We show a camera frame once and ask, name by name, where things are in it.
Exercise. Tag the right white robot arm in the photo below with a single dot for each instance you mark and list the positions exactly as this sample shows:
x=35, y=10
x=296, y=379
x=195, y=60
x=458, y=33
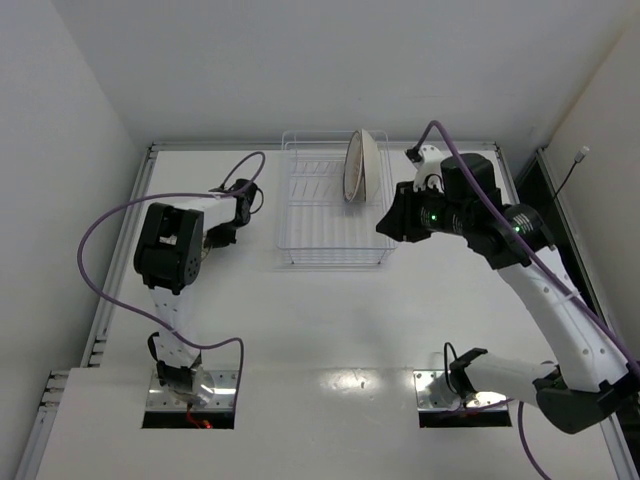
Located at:
x=591, y=378

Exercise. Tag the black wall cable white plug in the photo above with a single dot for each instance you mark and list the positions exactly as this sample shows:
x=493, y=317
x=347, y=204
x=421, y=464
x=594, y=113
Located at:
x=577, y=160

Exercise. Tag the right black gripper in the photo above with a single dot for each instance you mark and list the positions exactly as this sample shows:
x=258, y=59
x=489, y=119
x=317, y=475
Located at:
x=406, y=214

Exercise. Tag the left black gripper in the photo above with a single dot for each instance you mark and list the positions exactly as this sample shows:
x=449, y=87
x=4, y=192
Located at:
x=245, y=201

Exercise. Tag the metal base plate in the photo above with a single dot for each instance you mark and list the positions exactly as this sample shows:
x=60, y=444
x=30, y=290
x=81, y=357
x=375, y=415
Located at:
x=213, y=391
x=434, y=396

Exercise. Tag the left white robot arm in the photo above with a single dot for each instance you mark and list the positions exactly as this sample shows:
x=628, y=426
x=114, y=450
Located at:
x=173, y=243

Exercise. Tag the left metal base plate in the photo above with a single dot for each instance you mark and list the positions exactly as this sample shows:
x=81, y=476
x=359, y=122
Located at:
x=213, y=391

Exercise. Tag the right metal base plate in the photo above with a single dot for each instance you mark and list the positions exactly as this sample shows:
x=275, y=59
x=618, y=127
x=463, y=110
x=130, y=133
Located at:
x=434, y=396

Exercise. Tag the white wire dish rack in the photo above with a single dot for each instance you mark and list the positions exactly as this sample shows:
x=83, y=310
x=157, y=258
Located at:
x=319, y=228

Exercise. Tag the grey rimmed sunburst plate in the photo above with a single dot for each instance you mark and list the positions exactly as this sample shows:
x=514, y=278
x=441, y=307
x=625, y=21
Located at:
x=353, y=167

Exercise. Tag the brown floral plate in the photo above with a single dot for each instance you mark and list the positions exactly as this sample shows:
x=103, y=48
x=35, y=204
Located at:
x=205, y=250
x=372, y=166

